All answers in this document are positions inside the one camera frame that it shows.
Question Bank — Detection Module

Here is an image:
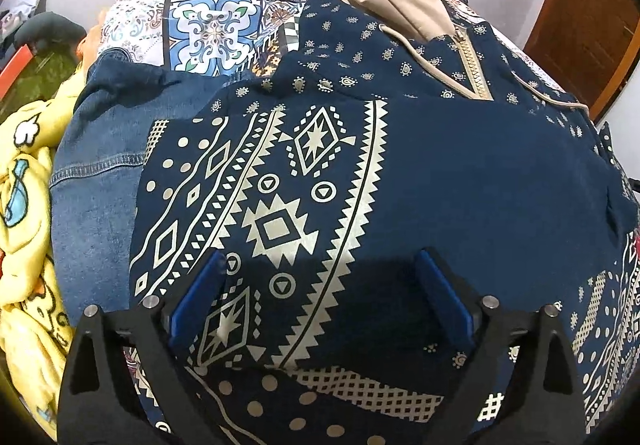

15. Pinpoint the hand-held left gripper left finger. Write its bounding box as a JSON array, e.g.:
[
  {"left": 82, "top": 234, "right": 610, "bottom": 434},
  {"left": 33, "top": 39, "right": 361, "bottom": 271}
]
[{"left": 57, "top": 251, "right": 228, "bottom": 445}]

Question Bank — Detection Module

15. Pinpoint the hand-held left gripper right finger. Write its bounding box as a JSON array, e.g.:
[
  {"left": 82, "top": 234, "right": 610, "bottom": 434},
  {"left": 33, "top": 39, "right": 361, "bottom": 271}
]
[{"left": 416, "top": 248, "right": 587, "bottom": 445}]

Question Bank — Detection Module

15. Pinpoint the navy patterned hoodie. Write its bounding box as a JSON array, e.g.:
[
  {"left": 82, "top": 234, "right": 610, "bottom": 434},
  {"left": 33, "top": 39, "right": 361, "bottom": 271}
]
[{"left": 127, "top": 0, "right": 640, "bottom": 445}]

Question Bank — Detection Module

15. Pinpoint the blue denim jacket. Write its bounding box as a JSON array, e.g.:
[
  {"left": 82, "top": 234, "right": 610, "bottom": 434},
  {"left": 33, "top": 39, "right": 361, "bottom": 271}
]
[{"left": 50, "top": 52, "right": 241, "bottom": 326}]

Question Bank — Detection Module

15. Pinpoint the yellow cartoon fleece blanket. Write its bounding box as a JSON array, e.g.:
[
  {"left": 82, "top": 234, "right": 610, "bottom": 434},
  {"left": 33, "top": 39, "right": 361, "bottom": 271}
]
[{"left": 0, "top": 70, "right": 88, "bottom": 441}]

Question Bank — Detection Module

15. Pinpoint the patchwork printed bedspread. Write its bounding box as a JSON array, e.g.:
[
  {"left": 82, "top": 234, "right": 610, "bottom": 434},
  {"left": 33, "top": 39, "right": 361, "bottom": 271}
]
[{"left": 97, "top": 0, "right": 640, "bottom": 286}]

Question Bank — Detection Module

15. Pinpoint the green box with orange edge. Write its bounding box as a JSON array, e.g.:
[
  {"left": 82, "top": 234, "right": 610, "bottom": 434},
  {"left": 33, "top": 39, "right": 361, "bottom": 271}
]
[{"left": 0, "top": 45, "right": 86, "bottom": 126}]

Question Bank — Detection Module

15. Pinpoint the orange cloth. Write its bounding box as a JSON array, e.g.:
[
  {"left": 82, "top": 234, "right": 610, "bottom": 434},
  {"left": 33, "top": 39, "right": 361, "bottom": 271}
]
[{"left": 75, "top": 22, "right": 108, "bottom": 70}]

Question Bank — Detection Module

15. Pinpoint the dark grey cloth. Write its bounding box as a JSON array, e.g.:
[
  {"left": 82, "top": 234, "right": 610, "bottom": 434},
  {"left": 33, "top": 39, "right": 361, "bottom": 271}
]
[{"left": 15, "top": 12, "right": 86, "bottom": 56}]

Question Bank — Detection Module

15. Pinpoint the wooden door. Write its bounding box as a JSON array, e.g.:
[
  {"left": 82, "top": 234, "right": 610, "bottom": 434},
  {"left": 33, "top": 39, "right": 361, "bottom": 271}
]
[{"left": 522, "top": 0, "right": 640, "bottom": 120}]

